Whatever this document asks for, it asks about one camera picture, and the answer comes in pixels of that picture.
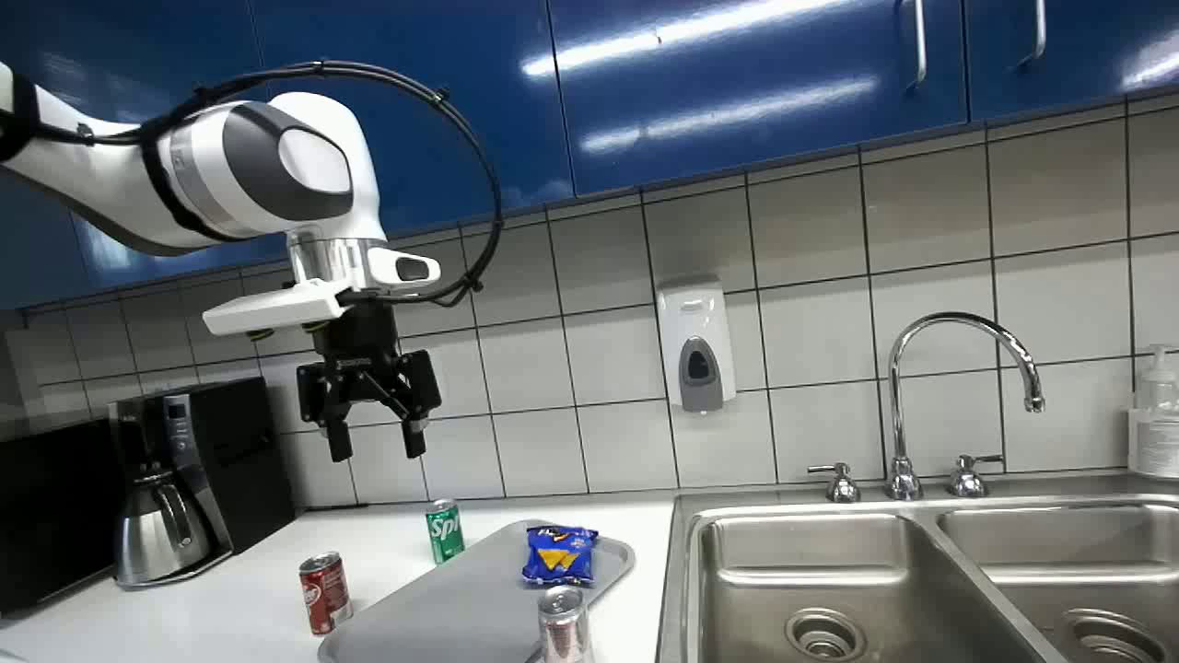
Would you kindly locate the black coffee maker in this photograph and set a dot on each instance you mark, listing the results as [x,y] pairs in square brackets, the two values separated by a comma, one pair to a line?
[245,456]

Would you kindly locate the black microwave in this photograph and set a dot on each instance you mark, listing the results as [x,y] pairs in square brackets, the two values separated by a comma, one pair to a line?
[57,517]

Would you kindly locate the steel coffee carafe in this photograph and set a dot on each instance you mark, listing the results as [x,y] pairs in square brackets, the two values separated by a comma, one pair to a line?
[160,527]

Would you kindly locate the green soda can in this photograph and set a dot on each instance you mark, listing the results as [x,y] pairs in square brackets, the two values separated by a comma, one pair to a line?
[445,537]

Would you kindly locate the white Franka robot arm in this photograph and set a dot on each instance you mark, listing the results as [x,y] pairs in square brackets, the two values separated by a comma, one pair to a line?
[223,172]

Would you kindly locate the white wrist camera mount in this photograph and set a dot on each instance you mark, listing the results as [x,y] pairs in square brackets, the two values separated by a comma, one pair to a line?
[272,313]

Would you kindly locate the stainless steel double sink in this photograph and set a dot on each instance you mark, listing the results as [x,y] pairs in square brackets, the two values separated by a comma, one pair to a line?
[796,539]

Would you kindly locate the silver soda can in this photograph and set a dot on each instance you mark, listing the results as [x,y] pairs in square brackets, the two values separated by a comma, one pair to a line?
[566,630]

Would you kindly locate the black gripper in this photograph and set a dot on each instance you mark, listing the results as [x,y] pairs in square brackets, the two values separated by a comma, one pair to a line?
[359,350]

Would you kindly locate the blue chip bag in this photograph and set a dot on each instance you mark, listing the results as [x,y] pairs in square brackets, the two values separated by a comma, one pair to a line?
[557,553]

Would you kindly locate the white wall soap dispenser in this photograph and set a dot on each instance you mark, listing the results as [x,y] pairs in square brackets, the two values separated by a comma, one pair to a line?
[694,333]

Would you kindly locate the red soda can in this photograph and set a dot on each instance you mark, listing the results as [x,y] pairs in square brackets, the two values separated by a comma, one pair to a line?
[326,596]

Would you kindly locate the clear pump soap bottle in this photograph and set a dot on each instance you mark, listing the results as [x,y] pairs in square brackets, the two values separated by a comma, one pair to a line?
[1160,427]

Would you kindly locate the grey plastic tray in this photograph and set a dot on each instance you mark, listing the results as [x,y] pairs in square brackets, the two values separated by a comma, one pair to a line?
[454,602]

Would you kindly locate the chrome gooseneck faucet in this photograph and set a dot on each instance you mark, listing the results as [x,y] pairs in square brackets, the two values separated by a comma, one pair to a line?
[903,474]

